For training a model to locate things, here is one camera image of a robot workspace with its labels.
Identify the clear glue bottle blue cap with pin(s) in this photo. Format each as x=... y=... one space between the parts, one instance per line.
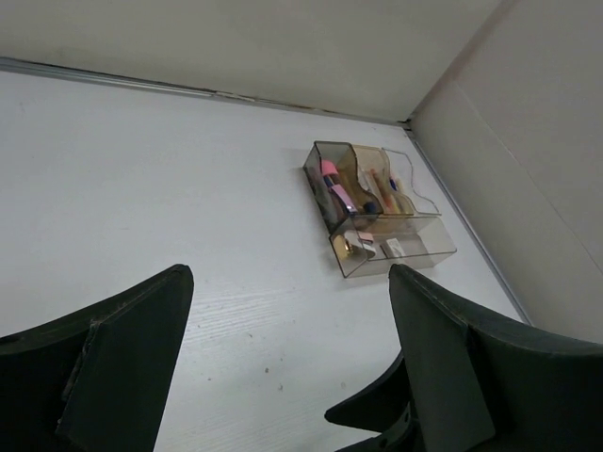
x=370 y=207

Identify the orange highlighter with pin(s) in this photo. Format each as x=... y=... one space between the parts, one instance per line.
x=383 y=188

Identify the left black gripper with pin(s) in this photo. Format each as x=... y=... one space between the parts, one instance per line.
x=480 y=381

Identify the gold binder clip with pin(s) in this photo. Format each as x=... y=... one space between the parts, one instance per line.
x=344 y=248

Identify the pink correction tape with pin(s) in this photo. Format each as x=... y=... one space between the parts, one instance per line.
x=366 y=243

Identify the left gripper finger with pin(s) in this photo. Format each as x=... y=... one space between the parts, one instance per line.
x=97 y=379

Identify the transparent desk organizer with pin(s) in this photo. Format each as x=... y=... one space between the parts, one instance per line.
x=375 y=218

